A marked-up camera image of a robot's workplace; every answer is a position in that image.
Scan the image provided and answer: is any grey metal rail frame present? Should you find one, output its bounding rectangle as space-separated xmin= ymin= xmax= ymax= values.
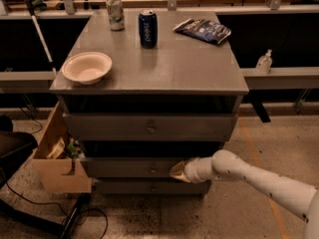
xmin=0 ymin=0 xmax=319 ymax=95

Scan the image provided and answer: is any black chair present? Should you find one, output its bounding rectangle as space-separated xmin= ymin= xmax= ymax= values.
xmin=0 ymin=115 xmax=89 ymax=239

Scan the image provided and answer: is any grey wooden drawer cabinet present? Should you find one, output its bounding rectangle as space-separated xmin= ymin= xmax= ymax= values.
xmin=51 ymin=10 xmax=248 ymax=190

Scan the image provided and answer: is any cardboard box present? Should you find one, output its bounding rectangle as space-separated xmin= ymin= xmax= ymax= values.
xmin=33 ymin=104 xmax=92 ymax=193

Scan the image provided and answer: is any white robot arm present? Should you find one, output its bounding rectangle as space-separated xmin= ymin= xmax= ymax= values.
xmin=169 ymin=149 xmax=319 ymax=239

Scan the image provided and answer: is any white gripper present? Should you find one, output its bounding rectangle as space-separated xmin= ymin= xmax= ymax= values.
xmin=169 ymin=157 xmax=214 ymax=183

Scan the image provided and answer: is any green snack package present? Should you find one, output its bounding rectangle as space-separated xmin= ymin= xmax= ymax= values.
xmin=67 ymin=137 xmax=84 ymax=159

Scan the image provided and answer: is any grey bottom drawer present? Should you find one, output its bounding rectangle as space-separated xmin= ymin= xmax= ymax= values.
xmin=95 ymin=179 xmax=211 ymax=195

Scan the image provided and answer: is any green white soda can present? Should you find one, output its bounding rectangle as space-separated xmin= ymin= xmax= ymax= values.
xmin=106 ymin=0 xmax=125 ymax=31

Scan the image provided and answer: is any white pole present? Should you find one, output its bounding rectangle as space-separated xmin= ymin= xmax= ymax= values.
xmin=24 ymin=0 xmax=57 ymax=77

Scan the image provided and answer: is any blue pepsi can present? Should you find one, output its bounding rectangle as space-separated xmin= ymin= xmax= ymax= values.
xmin=139 ymin=9 xmax=158 ymax=48

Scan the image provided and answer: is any yellow snack package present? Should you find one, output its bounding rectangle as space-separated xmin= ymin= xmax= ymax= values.
xmin=46 ymin=137 xmax=65 ymax=159

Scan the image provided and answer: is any blue chip bag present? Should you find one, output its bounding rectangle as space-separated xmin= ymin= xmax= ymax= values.
xmin=173 ymin=19 xmax=231 ymax=45

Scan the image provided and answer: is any clear hand sanitizer bottle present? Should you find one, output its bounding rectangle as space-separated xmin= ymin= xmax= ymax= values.
xmin=255 ymin=49 xmax=272 ymax=75

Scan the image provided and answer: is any grey top drawer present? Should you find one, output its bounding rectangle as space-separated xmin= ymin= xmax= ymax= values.
xmin=63 ymin=114 xmax=237 ymax=141

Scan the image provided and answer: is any grey drawer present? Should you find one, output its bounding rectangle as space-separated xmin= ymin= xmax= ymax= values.
xmin=63 ymin=114 xmax=237 ymax=141
xmin=95 ymin=179 xmax=211 ymax=195
xmin=81 ymin=157 xmax=181 ymax=178

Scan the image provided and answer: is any black floor cable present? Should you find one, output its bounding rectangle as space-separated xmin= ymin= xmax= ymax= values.
xmin=0 ymin=169 xmax=110 ymax=239

